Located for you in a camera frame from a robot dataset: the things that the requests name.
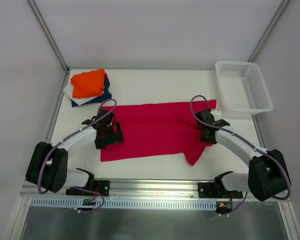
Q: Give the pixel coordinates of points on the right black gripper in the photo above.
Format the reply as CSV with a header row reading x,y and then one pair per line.
x,y
206,135

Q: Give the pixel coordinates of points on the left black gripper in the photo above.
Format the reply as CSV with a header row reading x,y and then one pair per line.
x,y
114,136

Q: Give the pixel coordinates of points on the crimson red t-shirt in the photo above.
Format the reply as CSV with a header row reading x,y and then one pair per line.
x,y
157,129

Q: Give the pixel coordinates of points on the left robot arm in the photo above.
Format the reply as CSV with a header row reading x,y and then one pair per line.
x,y
48,167

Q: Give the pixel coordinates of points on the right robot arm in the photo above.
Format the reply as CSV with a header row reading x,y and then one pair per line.
x,y
267,176

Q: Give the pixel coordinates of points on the folded blue t-shirt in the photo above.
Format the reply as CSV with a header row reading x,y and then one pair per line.
x,y
106,88

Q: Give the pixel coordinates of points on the folded white t-shirt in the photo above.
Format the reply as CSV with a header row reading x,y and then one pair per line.
x,y
72,93

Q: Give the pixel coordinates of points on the folded orange t-shirt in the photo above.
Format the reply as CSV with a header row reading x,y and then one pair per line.
x,y
88,84

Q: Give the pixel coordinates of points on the white plastic basket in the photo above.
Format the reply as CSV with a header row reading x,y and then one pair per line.
x,y
242,89

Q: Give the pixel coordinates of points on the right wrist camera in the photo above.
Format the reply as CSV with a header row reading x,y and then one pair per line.
x,y
216,113

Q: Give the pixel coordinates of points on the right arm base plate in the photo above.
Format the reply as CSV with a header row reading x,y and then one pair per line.
x,y
209,190

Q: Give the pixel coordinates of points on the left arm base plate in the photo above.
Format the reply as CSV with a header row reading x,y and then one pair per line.
x,y
103,187

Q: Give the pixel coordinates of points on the aluminium mounting rail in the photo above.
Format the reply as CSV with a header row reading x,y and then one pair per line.
x,y
140,189

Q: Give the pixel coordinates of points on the white slotted cable duct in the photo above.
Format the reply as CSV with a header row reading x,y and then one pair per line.
x,y
125,203

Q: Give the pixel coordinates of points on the left aluminium frame post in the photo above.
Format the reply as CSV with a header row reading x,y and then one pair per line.
x,y
47,33

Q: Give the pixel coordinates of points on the aluminium frame post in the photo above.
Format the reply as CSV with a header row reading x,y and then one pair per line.
x,y
47,33
284,4

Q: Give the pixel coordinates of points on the right aluminium frame post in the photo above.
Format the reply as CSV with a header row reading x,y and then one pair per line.
x,y
284,4

